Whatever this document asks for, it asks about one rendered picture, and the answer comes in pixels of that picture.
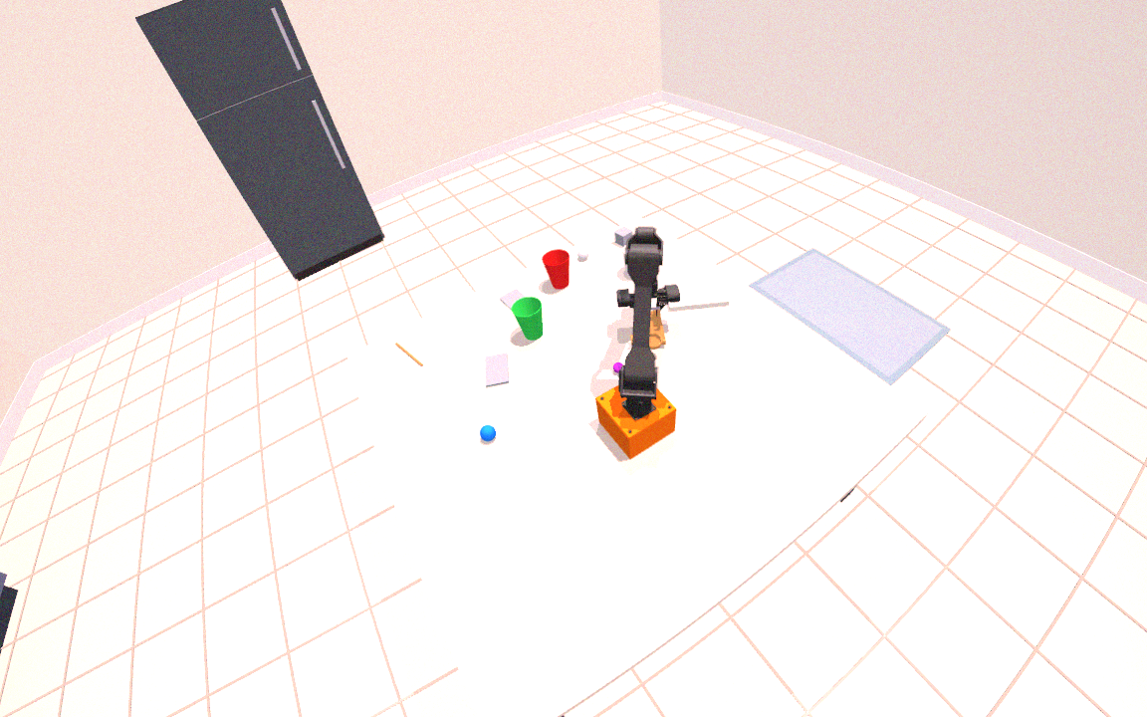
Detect red plastic cup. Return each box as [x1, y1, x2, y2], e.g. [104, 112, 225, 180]
[543, 249, 570, 289]

